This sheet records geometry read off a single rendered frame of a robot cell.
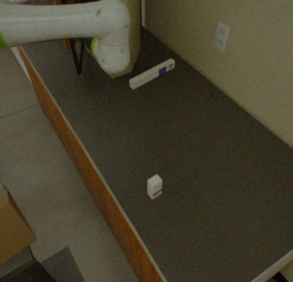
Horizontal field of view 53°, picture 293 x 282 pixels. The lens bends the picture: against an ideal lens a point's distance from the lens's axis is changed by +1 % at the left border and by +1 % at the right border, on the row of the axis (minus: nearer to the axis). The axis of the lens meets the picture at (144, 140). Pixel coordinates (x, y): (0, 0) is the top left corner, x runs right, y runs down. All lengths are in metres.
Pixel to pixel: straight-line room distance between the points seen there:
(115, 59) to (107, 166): 0.40
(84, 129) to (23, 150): 1.35
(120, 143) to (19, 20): 0.57
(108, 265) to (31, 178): 0.89
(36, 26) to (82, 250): 1.45
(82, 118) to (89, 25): 0.51
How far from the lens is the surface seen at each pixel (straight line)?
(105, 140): 1.19
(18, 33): 0.90
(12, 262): 1.03
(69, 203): 2.15
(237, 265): 0.98
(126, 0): 1.34
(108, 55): 0.96
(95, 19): 0.90
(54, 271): 1.98
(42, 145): 2.53
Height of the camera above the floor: 1.84
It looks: 50 degrees down
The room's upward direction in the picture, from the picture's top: 1 degrees counter-clockwise
